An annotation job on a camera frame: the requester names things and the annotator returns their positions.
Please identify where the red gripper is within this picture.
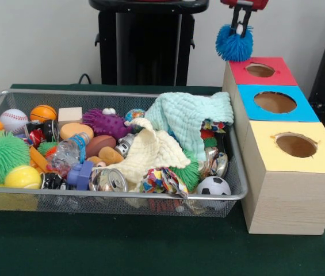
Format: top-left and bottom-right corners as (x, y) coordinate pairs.
(220, 0), (269, 39)

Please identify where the blue fuzzy ball with eyes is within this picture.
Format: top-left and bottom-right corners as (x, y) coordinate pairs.
(215, 24), (255, 63)

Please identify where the mint green waffle cloth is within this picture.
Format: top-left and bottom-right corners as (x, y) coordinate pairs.
(144, 91), (234, 160)

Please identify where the wooden box with three holes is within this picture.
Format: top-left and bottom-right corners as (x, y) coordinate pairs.
(221, 55), (325, 236)

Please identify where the cream waffle cloth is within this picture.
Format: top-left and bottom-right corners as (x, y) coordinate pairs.
(104, 117), (192, 193)

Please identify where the black and white soccer ball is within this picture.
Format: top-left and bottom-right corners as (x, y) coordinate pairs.
(196, 175), (232, 196)

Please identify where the purple fuzzy toy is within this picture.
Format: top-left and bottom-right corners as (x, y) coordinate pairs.
(82, 108), (133, 140)

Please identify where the brown toy football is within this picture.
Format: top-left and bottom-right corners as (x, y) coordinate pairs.
(86, 135), (117, 158)

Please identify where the crushed clear plastic bottle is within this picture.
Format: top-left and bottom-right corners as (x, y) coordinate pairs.
(46, 132), (91, 170)

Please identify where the orange basketball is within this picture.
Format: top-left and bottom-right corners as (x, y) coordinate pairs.
(29, 104), (58, 123)

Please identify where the white baseball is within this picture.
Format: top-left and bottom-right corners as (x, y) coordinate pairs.
(0, 109), (29, 135)

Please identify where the dark green table cloth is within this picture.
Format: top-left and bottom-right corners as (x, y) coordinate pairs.
(0, 83), (325, 276)

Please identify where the yellow tennis ball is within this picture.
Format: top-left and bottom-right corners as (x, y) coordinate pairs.
(3, 165), (42, 190)

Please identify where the green fuzzy ball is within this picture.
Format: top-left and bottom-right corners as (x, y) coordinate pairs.
(0, 131), (30, 184)

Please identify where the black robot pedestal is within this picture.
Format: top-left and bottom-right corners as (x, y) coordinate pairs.
(89, 0), (211, 86)

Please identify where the silver wire mesh bin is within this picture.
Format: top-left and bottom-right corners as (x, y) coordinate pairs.
(0, 89), (248, 219)

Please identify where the black cable loop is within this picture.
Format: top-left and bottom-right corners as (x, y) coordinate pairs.
(78, 73), (94, 85)

